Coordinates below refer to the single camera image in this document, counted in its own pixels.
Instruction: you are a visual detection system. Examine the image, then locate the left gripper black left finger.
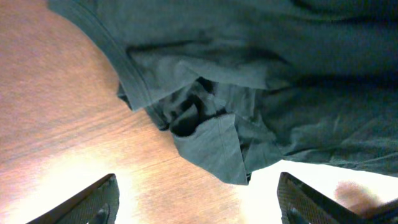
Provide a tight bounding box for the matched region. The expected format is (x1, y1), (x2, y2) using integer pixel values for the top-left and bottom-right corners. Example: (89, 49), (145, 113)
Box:
(28, 174), (120, 224)

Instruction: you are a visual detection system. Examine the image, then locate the dark green t-shirt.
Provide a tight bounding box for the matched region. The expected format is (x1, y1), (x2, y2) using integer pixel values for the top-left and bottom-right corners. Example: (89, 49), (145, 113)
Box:
(48, 0), (397, 185)

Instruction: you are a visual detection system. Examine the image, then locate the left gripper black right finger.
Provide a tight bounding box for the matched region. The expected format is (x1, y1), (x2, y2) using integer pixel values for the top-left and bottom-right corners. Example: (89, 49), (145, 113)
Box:
(277, 172), (397, 224)

